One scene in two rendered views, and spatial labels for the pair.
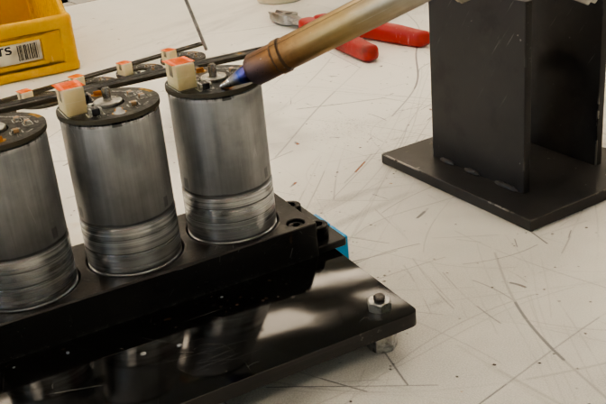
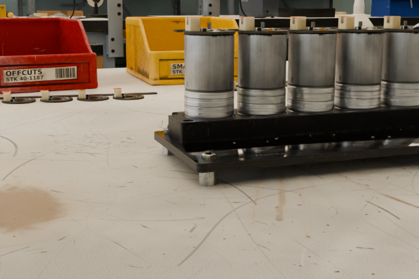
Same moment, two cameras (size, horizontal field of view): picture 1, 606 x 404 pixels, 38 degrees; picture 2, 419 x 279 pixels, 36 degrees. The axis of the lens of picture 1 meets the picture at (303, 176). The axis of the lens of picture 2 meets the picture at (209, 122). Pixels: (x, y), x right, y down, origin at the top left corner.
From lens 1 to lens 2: 0.17 m
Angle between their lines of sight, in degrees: 14
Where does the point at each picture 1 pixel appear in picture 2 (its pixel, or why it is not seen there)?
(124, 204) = (365, 73)
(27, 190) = (329, 55)
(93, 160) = (355, 49)
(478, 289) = not seen: outside the picture
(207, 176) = (399, 71)
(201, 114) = (402, 39)
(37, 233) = (328, 76)
